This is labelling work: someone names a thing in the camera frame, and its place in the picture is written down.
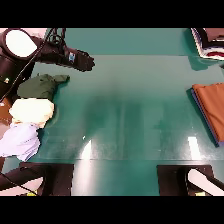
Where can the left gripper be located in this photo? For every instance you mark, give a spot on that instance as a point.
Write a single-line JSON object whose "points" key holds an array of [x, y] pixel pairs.
{"points": [[80, 60]]}

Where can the orange T-shirt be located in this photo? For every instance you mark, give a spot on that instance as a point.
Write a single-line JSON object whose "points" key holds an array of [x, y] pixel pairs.
{"points": [[213, 106]]}

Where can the dark green garment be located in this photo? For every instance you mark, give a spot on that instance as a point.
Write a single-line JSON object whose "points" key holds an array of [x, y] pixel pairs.
{"points": [[38, 86]]}

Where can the cream garment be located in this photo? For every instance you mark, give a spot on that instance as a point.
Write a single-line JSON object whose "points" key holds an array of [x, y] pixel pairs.
{"points": [[31, 111]]}

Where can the lavender garment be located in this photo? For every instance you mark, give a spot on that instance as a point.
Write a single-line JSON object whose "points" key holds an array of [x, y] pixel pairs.
{"points": [[18, 141]]}

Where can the heap of clothes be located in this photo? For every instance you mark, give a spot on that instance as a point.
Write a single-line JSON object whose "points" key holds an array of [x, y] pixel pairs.
{"points": [[211, 45]]}

